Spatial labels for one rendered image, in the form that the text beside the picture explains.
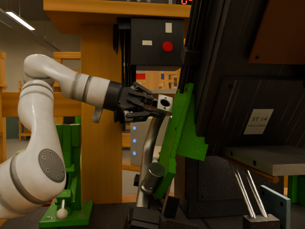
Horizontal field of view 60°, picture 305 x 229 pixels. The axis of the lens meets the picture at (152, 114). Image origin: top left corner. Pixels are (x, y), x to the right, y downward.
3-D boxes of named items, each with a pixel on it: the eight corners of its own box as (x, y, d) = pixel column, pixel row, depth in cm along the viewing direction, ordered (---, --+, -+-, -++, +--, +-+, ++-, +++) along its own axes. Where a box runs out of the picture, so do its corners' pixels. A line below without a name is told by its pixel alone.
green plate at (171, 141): (200, 184, 58) (224, 92, 58) (164, 176, 57) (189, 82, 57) (186, 172, 69) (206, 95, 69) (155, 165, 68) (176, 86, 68)
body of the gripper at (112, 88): (102, 94, 62) (140, 105, 63) (109, 72, 68) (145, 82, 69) (98, 115, 67) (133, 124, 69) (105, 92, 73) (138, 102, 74)
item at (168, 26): (184, 66, 84) (184, 18, 84) (130, 65, 82) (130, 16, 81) (175, 71, 96) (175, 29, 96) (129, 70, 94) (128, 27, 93)
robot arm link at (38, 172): (39, 72, 55) (7, 93, 56) (29, 175, 35) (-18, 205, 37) (69, 99, 61) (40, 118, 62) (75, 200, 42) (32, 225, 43)
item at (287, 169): (362, 180, 44) (363, 161, 43) (272, 183, 41) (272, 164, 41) (246, 146, 82) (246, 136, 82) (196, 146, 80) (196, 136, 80)
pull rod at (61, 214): (66, 221, 67) (66, 198, 67) (55, 221, 67) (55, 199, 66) (70, 212, 72) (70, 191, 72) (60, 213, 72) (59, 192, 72)
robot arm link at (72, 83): (92, 64, 67) (87, 92, 72) (31, 47, 65) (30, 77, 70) (86, 77, 61) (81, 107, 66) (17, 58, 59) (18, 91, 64)
